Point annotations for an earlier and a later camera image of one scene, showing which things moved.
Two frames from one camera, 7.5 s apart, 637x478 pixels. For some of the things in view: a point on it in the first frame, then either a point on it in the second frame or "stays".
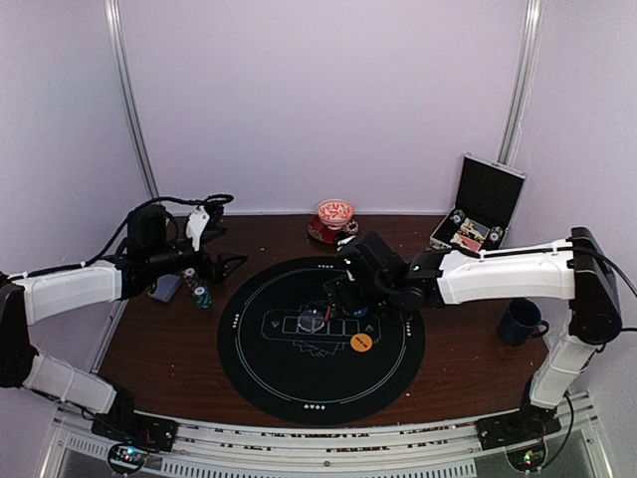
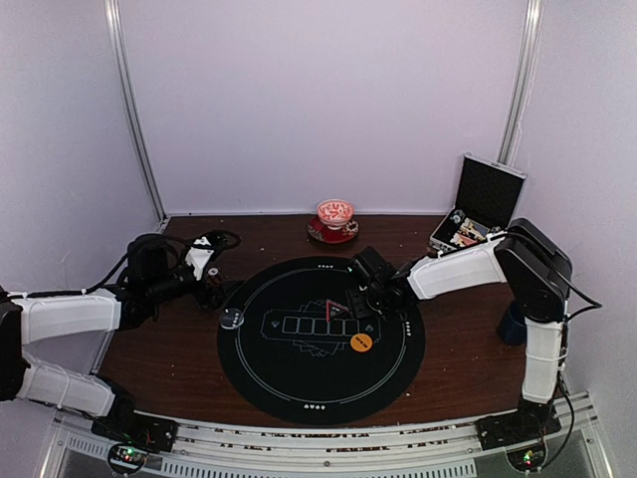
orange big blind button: [361, 343] stays
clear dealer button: [311, 321] -> [231, 318]
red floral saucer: [320, 231] stays
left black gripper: [203, 270] -> [203, 295]
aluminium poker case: [487, 197] stays
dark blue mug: [523, 322] stays
